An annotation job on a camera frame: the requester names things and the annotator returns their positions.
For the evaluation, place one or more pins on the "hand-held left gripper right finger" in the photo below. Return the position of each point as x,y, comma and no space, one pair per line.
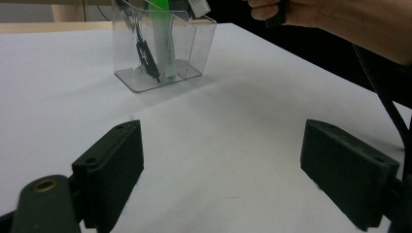
350,174

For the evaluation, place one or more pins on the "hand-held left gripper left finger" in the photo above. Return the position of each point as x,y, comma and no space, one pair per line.
110,171

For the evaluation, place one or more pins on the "white tube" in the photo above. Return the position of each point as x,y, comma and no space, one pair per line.
200,7

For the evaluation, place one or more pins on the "clear plastic organizer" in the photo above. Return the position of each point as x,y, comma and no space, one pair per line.
191,48

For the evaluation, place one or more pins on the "black pen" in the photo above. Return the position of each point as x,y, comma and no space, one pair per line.
147,59

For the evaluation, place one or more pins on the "light wooden table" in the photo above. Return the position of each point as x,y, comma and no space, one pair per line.
48,27

